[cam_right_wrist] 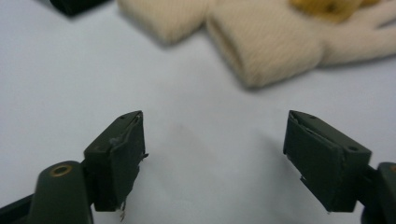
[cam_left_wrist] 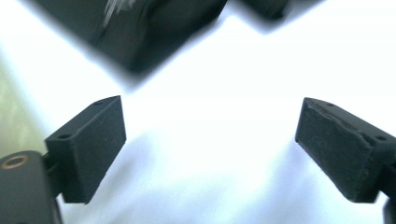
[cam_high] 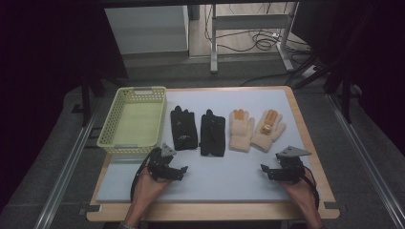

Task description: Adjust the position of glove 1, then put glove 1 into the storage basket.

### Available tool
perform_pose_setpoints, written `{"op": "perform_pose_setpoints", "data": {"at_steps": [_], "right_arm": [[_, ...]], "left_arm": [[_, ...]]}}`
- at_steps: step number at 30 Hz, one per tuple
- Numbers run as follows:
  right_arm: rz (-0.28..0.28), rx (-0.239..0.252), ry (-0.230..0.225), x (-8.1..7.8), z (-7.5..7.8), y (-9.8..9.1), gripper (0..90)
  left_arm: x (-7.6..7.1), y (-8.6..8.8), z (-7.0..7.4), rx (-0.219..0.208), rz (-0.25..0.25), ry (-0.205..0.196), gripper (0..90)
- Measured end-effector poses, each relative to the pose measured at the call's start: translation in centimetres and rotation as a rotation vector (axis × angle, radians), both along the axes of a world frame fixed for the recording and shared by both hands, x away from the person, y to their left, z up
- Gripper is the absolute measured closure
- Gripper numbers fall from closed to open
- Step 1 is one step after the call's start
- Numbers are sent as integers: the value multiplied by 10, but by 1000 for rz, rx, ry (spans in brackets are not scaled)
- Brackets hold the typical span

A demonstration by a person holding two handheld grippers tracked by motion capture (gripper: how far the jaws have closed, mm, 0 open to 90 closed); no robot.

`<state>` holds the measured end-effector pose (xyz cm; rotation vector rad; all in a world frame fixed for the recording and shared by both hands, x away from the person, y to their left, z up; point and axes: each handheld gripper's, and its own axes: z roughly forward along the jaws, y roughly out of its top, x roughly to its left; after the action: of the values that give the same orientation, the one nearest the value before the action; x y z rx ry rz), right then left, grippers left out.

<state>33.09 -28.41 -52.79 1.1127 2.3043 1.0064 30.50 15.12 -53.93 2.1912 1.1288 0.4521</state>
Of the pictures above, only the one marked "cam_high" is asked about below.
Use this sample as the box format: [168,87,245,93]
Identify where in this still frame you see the grey metal desk frame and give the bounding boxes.
[209,2,301,74]

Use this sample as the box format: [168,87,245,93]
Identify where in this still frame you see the beige knit glove orange fingertips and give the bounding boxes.
[228,108,256,153]
[250,109,288,154]

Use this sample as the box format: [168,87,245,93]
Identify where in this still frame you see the aluminium floor rail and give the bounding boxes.
[32,106,101,229]
[326,93,405,229]

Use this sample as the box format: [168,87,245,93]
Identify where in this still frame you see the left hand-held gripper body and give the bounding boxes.
[146,142,180,182]

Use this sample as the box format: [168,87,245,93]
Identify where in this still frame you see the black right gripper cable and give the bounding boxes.
[302,165,321,211]

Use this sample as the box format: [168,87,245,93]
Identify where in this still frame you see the plain black glove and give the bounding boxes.
[199,109,227,157]

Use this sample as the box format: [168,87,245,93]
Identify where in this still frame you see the tangle of black floor cables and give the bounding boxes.
[204,3,312,54]

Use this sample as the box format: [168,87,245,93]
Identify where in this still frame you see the long black floor cable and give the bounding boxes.
[239,72,295,88]

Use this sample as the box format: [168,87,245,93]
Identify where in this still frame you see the white power strip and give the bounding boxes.
[301,64,318,79]

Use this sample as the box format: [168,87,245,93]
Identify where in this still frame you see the white foam mat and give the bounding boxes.
[95,89,314,203]

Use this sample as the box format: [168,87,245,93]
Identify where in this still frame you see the person's right hand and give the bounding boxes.
[280,176,317,212]

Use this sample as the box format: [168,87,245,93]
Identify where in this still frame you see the black glove with small logo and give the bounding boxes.
[170,105,199,152]

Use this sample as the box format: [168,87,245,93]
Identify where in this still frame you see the yellow-green plastic basket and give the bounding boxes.
[96,86,168,156]

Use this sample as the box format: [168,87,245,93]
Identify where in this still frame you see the white cabinet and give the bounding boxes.
[104,5,191,55]

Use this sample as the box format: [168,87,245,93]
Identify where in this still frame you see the dark stand leg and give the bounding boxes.
[324,56,355,124]
[78,72,108,128]

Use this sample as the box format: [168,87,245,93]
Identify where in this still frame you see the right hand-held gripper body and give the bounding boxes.
[268,145,313,185]

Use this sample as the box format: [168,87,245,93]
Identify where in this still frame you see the person's left hand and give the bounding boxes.
[133,167,171,209]

